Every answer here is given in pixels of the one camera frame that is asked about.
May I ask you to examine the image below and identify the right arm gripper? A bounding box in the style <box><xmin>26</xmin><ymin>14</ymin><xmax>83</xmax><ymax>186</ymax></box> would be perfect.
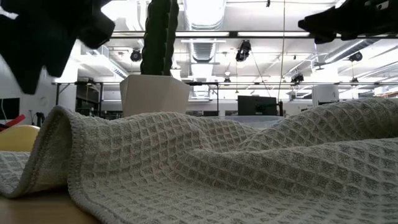
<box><xmin>297</xmin><ymin>0</ymin><xmax>398</xmax><ymax>45</ymax></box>

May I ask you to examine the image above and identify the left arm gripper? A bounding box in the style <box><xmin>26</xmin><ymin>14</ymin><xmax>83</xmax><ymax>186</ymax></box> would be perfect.
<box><xmin>0</xmin><ymin>0</ymin><xmax>116</xmax><ymax>95</ymax></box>

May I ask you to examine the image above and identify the white angular plant pot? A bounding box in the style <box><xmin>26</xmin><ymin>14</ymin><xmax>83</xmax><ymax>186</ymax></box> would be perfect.
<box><xmin>119</xmin><ymin>74</ymin><xmax>191</xmax><ymax>118</ymax></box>

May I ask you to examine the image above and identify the dark storage shelf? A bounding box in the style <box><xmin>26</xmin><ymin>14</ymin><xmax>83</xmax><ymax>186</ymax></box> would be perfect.
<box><xmin>76</xmin><ymin>82</ymin><xmax>105</xmax><ymax>118</ymax></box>

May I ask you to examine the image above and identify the white box appliance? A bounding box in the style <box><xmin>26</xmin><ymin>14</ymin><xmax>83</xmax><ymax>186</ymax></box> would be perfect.
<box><xmin>312</xmin><ymin>85</ymin><xmax>340</xmax><ymax>106</ymax></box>

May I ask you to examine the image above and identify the yellow lemon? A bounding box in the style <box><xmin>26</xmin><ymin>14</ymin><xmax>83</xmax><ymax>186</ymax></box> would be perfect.
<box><xmin>0</xmin><ymin>124</ymin><xmax>41</xmax><ymax>153</ymax></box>

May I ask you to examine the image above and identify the black computer monitor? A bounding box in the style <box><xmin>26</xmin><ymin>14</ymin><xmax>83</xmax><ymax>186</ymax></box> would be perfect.
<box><xmin>238</xmin><ymin>95</ymin><xmax>278</xmax><ymax>117</ymax></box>

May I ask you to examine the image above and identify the tall green cactus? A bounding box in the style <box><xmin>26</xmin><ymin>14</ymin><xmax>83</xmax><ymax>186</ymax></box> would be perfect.
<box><xmin>140</xmin><ymin>0</ymin><xmax>180</xmax><ymax>77</ymax></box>

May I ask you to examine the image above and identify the grey waffle weave towel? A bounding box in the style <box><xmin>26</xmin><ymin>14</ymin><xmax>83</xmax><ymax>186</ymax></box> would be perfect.
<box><xmin>0</xmin><ymin>98</ymin><xmax>398</xmax><ymax>224</ymax></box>

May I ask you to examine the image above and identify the thin hanging cable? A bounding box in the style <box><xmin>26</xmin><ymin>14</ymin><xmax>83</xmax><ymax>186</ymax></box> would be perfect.
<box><xmin>275</xmin><ymin>0</ymin><xmax>286</xmax><ymax>102</ymax></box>

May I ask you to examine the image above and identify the black wall panel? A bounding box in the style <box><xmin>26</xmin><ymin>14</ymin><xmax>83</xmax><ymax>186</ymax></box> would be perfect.
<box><xmin>0</xmin><ymin>98</ymin><xmax>21</xmax><ymax>121</ymax></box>

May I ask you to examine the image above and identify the black overhead camera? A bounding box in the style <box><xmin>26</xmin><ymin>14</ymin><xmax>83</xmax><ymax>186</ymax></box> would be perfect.
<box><xmin>235</xmin><ymin>39</ymin><xmax>252</xmax><ymax>62</ymax></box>

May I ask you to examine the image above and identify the black aluminium rig frame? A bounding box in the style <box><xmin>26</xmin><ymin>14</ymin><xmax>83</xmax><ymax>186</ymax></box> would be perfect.
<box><xmin>110</xmin><ymin>30</ymin><xmax>398</xmax><ymax>39</ymax></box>

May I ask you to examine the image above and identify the silver ventilation duct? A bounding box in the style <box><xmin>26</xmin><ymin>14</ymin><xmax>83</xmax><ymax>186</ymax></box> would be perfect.
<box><xmin>183</xmin><ymin>0</ymin><xmax>227</xmax><ymax>31</ymax></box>

